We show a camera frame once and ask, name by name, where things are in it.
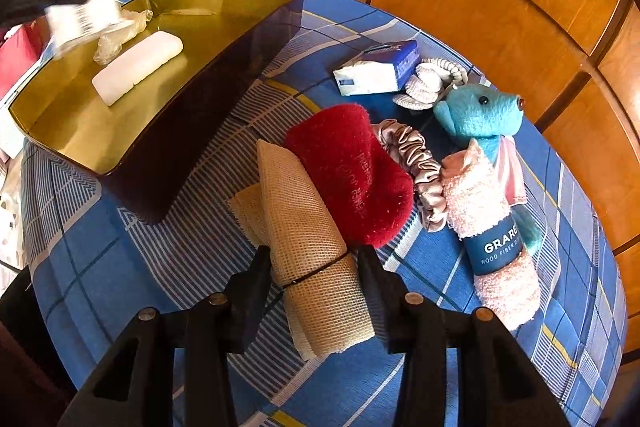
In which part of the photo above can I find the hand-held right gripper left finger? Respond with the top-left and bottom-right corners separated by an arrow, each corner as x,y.
57,246 -> 273,427

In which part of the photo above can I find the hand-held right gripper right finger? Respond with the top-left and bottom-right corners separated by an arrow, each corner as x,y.
356,245 -> 571,427

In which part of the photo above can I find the white printed plastic packet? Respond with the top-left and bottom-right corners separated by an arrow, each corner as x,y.
45,0 -> 123,58

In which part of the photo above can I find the beige mesh cloth roll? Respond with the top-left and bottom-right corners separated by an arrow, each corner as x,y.
227,139 -> 376,362

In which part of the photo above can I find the red plush cushion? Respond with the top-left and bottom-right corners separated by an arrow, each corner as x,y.
284,103 -> 416,249

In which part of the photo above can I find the pink fuzzy sock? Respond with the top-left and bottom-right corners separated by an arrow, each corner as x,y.
440,139 -> 542,332

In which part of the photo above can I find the pink satin scrunchie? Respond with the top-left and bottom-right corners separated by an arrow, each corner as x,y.
372,118 -> 448,233

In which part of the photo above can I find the gold tin box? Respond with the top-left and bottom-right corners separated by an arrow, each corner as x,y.
7,0 -> 306,225

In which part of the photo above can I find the blue tissue pack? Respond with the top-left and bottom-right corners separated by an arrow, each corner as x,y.
332,40 -> 420,96

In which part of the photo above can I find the blue plaid bed sheet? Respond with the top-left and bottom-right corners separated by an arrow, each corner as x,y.
20,0 -> 628,427

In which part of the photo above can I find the crumpled clear plastic bag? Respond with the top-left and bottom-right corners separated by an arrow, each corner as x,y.
93,8 -> 153,65

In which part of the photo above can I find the red box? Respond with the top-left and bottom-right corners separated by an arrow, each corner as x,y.
0,19 -> 51,100

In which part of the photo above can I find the white rectangular foam block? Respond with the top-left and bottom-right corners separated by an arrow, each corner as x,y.
91,31 -> 184,106

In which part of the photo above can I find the blue teddy bear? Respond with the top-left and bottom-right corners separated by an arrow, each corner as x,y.
432,83 -> 543,258

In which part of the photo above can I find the grey striped plush toy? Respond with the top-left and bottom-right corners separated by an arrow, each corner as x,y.
392,58 -> 468,110

